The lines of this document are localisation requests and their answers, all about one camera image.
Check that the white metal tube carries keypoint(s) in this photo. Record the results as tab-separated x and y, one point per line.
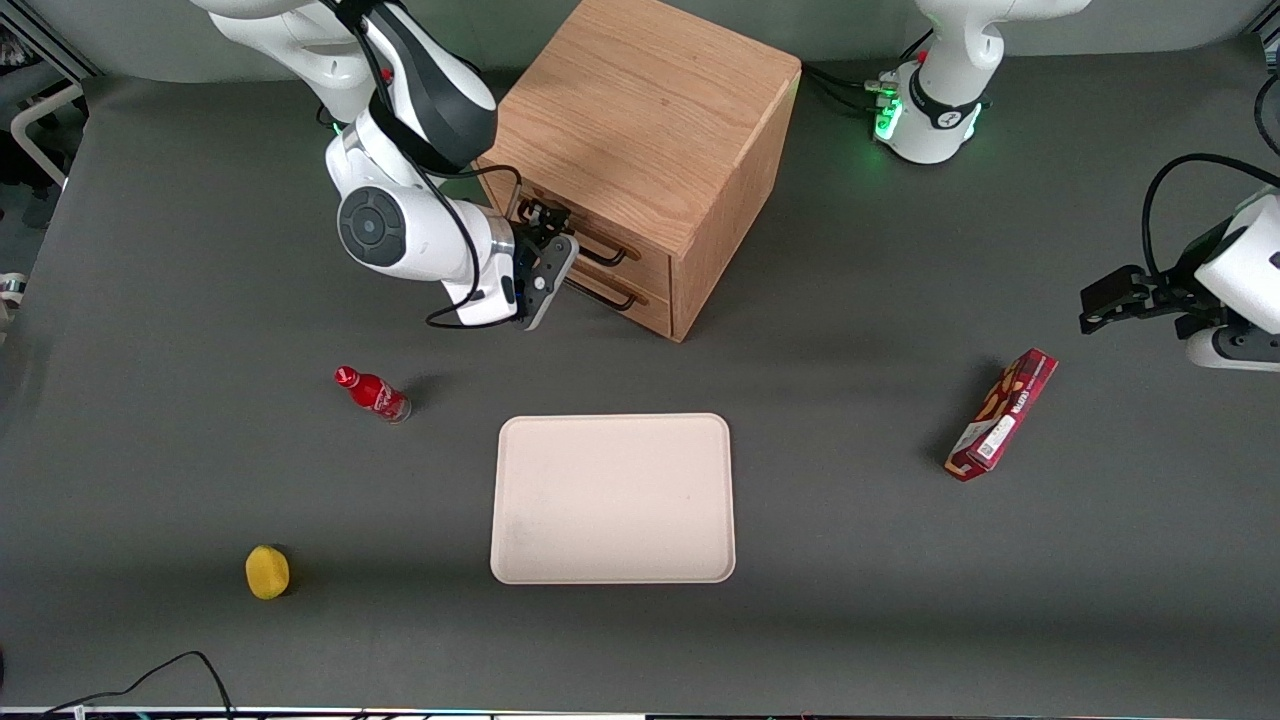
30	120

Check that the red soda bottle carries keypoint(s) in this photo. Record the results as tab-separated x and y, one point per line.
374	394

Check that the yellow sponge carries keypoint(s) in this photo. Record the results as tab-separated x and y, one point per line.
267	572

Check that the aluminium frame profile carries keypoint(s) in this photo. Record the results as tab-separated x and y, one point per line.
1265	35
50	50

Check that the red cookie box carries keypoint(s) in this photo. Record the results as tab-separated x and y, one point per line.
1003	415

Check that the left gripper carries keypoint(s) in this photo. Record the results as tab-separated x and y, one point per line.
1176	291

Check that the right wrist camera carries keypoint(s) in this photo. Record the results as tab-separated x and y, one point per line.
485	308

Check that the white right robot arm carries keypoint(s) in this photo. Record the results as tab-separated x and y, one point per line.
400	225

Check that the wooden drawer cabinet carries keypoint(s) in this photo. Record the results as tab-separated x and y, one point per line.
640	110

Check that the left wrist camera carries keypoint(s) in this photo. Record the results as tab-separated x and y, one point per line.
1235	350

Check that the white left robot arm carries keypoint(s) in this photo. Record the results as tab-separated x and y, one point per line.
945	90

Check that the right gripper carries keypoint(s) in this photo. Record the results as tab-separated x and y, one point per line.
528	236

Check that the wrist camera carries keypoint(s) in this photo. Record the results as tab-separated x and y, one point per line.
485	308
1235	350

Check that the beige plastic tray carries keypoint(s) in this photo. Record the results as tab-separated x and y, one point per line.
613	498

